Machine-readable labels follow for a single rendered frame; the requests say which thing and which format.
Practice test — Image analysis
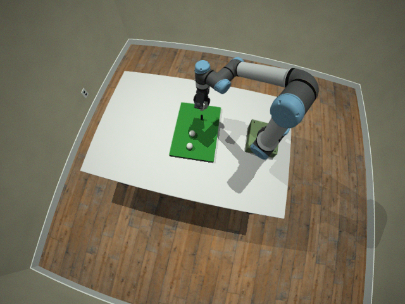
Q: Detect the green turf mat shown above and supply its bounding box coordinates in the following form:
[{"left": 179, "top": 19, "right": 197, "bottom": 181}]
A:
[{"left": 169, "top": 102, "right": 221, "bottom": 162}]

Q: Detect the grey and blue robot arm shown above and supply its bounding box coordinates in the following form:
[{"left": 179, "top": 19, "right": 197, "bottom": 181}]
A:
[{"left": 194, "top": 57, "right": 319, "bottom": 160}]

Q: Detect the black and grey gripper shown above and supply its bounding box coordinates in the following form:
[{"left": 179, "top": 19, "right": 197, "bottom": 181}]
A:
[{"left": 194, "top": 87, "right": 210, "bottom": 109}]

